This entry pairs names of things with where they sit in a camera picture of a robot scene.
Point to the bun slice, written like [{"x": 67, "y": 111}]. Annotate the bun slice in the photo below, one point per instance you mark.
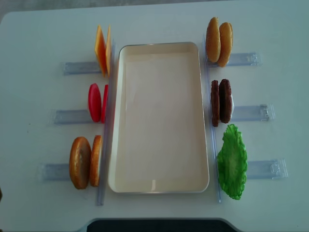
[
  {"x": 95, "y": 161},
  {"x": 79, "y": 164}
]

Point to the inner red tomato slice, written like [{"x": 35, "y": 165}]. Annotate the inner red tomato slice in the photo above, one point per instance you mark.
[{"x": 104, "y": 104}]

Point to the red tomato slice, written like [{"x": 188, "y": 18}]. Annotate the red tomato slice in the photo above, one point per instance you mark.
[
  {"x": 104, "y": 104},
  {"x": 94, "y": 102}
]

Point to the outer red tomato slice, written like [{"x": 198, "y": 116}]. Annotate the outer red tomato slice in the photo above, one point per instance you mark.
[{"x": 94, "y": 102}]

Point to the inner brown meat patty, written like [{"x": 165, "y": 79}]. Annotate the inner brown meat patty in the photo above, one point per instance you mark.
[{"x": 215, "y": 103}]

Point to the brown meat patty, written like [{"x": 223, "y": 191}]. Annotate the brown meat patty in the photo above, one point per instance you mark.
[
  {"x": 225, "y": 97},
  {"x": 215, "y": 103}
]

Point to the outer brown meat patty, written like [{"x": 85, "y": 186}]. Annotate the outer brown meat patty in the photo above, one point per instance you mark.
[{"x": 225, "y": 97}]

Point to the inner orange cheese slice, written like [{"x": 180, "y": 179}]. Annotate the inner orange cheese slice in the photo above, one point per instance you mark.
[{"x": 108, "y": 52}]

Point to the orange cheese slice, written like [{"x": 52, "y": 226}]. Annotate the orange cheese slice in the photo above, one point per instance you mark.
[
  {"x": 100, "y": 49},
  {"x": 108, "y": 52}
]

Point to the outer orange cheese slice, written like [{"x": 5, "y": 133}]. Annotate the outer orange cheese slice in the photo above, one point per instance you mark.
[{"x": 100, "y": 49}]

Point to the green lettuce leaf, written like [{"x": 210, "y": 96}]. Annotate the green lettuce leaf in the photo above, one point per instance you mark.
[{"x": 232, "y": 163}]

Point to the clear tomato holder track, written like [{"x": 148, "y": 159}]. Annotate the clear tomato holder track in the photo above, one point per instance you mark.
[{"x": 69, "y": 117}]

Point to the clear cheese holder track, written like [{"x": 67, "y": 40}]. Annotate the clear cheese holder track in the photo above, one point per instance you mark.
[{"x": 73, "y": 68}]

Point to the clear lettuce holder track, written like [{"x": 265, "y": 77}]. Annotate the clear lettuce holder track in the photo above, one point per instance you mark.
[{"x": 267, "y": 169}]

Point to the cream rectangular tray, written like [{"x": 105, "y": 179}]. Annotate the cream rectangular tray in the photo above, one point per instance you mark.
[{"x": 159, "y": 139}]

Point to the inner top bun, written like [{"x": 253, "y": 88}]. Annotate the inner top bun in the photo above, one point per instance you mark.
[{"x": 213, "y": 43}]

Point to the outer top bun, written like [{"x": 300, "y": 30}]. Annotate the outer top bun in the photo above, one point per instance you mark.
[{"x": 226, "y": 39}]

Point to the clear patty holder track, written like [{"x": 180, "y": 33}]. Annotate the clear patty holder track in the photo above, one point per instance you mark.
[{"x": 263, "y": 112}]

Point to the clear top bun holder track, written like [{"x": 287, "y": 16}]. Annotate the clear top bun holder track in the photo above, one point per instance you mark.
[{"x": 244, "y": 59}]

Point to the clear bun holder track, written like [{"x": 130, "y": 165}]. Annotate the clear bun holder track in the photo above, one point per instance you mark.
[
  {"x": 53, "y": 172},
  {"x": 244, "y": 59}
]

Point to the clear bottom bun holder track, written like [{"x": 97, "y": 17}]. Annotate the clear bottom bun holder track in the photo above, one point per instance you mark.
[{"x": 53, "y": 172}]

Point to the clear left long rail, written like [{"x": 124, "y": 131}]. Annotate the clear left long rail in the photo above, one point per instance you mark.
[{"x": 106, "y": 142}]

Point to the clear long rail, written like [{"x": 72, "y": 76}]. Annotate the clear long rail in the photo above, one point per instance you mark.
[
  {"x": 212, "y": 128},
  {"x": 106, "y": 142}
]

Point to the clear right long rail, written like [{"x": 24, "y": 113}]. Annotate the clear right long rail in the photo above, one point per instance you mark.
[{"x": 212, "y": 128}]

